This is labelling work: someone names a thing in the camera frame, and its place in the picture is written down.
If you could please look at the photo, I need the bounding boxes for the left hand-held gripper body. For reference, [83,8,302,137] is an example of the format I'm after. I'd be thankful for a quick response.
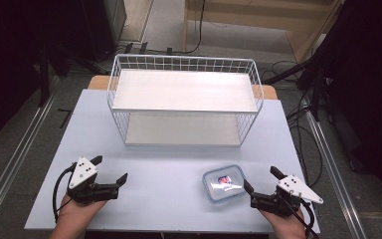
[66,156,120,204]

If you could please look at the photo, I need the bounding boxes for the white wire two-tier shelf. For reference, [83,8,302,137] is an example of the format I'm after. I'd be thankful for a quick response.
[106,54,265,147]

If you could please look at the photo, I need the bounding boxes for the clear plastic food container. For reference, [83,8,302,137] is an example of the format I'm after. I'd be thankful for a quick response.
[202,164,251,204]

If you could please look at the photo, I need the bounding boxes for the light wooden furniture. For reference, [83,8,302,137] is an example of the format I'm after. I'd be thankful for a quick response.
[182,0,346,64]

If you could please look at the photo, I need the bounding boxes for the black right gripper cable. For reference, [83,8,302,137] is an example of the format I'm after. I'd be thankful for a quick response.
[280,193,320,239]

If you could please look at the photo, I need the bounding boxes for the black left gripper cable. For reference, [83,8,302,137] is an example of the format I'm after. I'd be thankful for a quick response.
[52,161,78,223]

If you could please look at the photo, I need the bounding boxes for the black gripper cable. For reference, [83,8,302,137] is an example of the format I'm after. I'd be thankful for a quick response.
[52,161,78,223]
[280,193,320,239]

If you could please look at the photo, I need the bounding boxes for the black stand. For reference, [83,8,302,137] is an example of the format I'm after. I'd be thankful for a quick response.
[38,41,112,108]
[262,53,337,122]

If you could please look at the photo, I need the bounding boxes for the black floor cables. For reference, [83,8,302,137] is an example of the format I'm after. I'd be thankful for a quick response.
[262,59,324,188]

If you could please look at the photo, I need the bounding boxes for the metal floor rail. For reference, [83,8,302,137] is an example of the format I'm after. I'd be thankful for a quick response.
[0,96,59,233]
[304,109,369,239]

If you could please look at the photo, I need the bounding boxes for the dark cabinet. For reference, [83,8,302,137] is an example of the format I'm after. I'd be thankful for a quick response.
[79,0,128,63]

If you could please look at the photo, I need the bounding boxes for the black hanging cable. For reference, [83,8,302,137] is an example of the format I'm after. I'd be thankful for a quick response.
[178,0,207,55]

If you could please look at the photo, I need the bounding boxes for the person's right hand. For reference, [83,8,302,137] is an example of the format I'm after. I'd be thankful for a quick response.
[259,206,307,239]

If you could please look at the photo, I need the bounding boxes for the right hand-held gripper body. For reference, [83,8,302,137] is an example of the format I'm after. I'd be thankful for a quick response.
[250,174,324,218]

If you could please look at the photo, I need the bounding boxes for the person's left hand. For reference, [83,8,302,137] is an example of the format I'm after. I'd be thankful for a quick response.
[48,193,108,239]

